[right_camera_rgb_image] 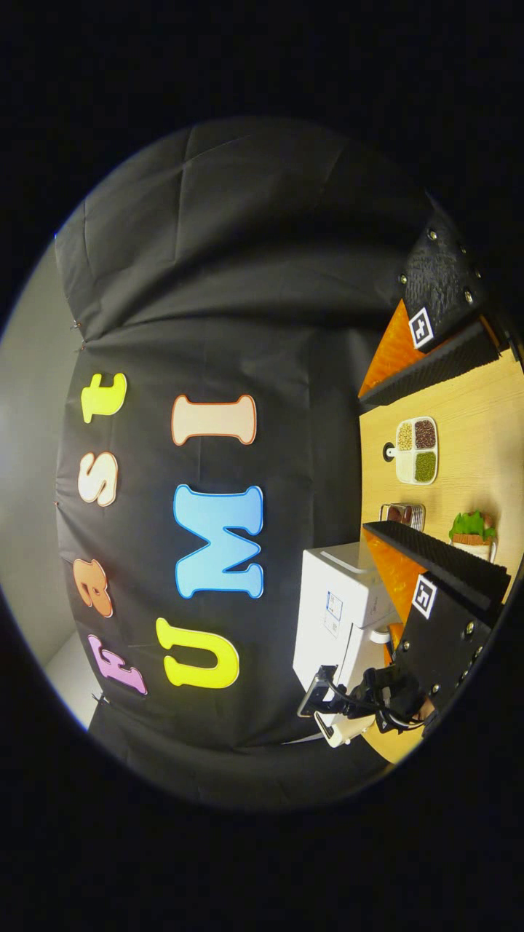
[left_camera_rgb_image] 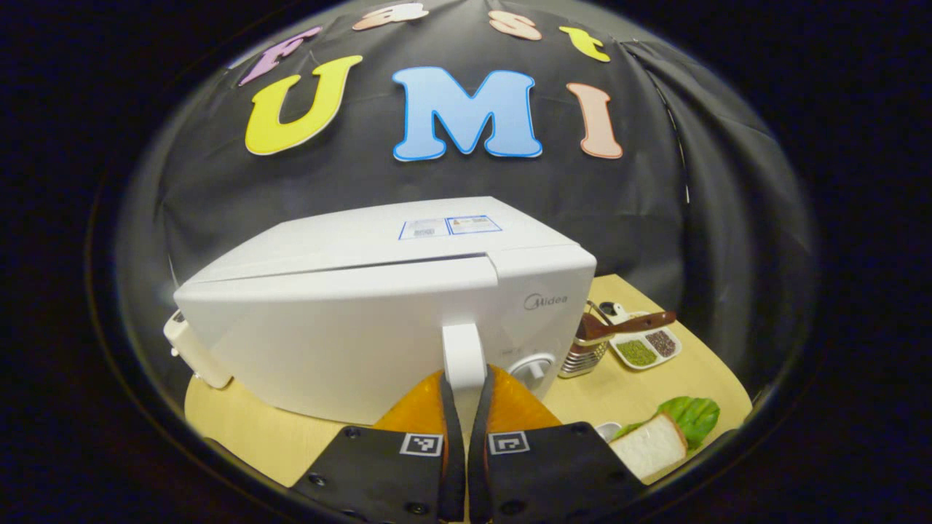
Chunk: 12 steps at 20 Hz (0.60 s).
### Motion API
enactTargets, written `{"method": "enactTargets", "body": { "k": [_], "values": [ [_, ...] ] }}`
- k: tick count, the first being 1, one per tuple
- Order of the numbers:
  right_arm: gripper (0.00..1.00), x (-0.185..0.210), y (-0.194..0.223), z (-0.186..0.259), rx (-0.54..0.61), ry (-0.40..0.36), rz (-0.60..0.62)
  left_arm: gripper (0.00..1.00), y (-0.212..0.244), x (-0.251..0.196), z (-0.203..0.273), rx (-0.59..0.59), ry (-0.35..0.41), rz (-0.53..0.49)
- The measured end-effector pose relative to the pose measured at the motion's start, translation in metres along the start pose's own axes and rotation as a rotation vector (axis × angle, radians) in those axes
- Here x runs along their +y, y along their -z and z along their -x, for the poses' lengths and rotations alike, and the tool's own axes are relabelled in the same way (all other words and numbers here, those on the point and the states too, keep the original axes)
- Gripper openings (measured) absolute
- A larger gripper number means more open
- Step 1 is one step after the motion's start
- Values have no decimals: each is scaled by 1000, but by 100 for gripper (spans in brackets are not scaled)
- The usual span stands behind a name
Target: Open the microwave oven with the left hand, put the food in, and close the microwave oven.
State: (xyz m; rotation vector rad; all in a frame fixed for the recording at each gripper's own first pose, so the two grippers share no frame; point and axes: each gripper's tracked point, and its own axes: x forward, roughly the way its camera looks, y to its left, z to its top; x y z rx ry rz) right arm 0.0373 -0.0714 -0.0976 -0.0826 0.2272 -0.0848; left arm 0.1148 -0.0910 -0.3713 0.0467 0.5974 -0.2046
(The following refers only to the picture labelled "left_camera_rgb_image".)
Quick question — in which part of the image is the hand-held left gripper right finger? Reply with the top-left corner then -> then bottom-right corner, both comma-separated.
467,364 -> 646,524

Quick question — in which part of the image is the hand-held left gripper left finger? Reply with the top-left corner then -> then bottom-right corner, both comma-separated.
291,370 -> 467,524

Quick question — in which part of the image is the bread and lettuce sandwich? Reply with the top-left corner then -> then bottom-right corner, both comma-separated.
609,395 -> 721,480

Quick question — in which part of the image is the black backdrop cloth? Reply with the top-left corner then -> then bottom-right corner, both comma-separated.
116,0 -> 815,408

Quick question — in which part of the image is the white microwave oven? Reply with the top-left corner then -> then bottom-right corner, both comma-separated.
173,196 -> 599,427

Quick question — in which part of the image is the white divided bean dish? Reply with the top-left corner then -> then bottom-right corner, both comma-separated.
600,301 -> 684,371

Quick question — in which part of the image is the white toaster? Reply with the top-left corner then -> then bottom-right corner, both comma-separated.
162,309 -> 233,391

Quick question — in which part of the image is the ribbed metal utensil holder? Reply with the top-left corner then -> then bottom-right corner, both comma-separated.
558,313 -> 612,380

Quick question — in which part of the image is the brown wooden spoon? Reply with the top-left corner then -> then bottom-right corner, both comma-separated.
580,311 -> 677,344

